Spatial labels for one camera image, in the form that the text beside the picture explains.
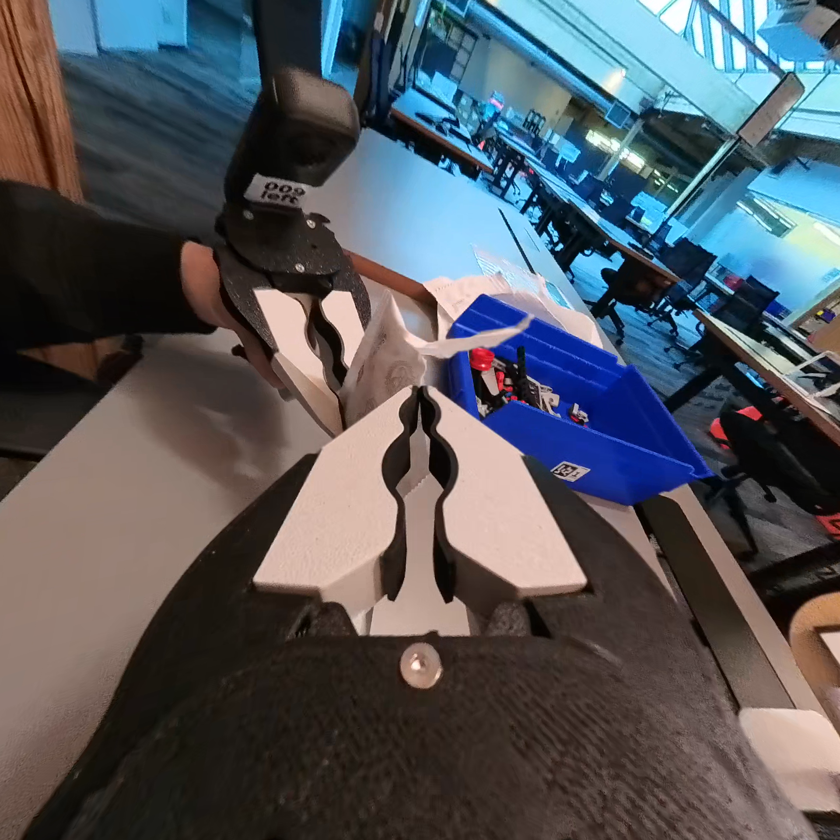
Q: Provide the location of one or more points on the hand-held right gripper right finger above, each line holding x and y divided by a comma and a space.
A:
512, 525

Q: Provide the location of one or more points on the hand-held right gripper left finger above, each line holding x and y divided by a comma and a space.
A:
328, 525

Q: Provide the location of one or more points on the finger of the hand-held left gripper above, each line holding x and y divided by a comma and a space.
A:
292, 358
348, 321

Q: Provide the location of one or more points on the white paper packet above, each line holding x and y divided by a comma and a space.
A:
384, 361

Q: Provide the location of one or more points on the blue plastic bin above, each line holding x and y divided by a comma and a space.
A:
590, 439

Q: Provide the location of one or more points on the person's left forearm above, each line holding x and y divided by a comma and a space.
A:
85, 275

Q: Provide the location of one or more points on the grey desk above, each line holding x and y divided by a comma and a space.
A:
164, 459

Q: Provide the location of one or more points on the long office desk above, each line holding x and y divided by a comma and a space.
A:
610, 229

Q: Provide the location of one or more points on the person's left hand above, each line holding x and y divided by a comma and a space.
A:
203, 289

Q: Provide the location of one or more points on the crumpled white paper bags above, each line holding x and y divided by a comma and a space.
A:
459, 292

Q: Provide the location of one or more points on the pile of toy bricks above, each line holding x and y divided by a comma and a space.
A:
482, 359

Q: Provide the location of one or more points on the black mesh chair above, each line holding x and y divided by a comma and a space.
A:
39, 420

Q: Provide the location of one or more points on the black office chair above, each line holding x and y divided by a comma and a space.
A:
656, 282

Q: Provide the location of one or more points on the white instruction booklet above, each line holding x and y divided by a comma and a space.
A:
787, 754

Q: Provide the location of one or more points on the ceiling projector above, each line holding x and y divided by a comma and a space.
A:
800, 29

